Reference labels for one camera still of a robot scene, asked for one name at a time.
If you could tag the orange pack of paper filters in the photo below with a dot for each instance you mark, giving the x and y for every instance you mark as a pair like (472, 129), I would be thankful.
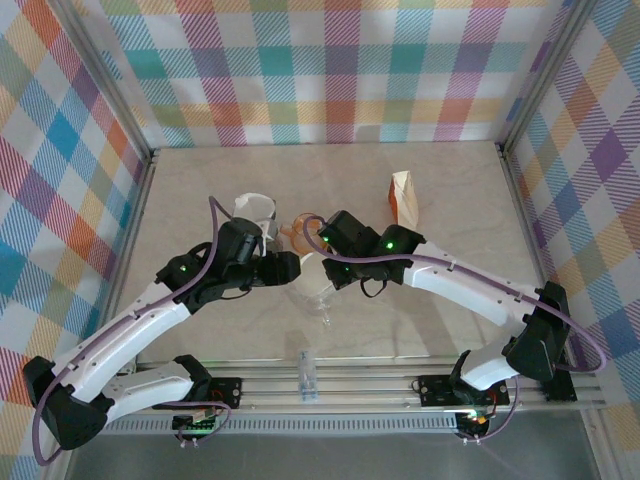
(405, 200)

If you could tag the orange transparent measuring cup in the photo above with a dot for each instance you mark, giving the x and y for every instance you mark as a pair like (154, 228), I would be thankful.
(298, 245)

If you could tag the clear glass coffee dripper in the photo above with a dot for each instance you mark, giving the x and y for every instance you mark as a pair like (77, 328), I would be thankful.
(320, 305)

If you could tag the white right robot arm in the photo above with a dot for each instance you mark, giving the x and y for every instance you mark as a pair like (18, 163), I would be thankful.
(465, 285)

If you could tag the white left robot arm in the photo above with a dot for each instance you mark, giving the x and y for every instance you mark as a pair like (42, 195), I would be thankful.
(125, 330)

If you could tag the small clear plastic holder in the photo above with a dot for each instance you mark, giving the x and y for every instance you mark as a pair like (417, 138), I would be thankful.
(308, 380)

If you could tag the green lit circuit board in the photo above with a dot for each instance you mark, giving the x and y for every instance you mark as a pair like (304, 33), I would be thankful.
(200, 420)
(475, 419)

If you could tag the short black extrusion bar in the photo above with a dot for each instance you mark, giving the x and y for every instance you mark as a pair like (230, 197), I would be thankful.
(562, 387)

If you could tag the aluminium frame side rail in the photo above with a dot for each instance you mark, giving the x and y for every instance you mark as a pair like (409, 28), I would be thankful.
(136, 215)
(526, 225)

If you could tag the aluminium frame cross rail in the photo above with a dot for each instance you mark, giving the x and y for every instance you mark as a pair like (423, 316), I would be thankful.
(350, 385)

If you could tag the aluminium frame upright post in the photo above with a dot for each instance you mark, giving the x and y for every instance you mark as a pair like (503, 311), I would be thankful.
(111, 75)
(544, 75)

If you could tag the aluminium frame leg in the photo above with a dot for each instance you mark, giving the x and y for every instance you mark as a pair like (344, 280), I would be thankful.
(600, 450)

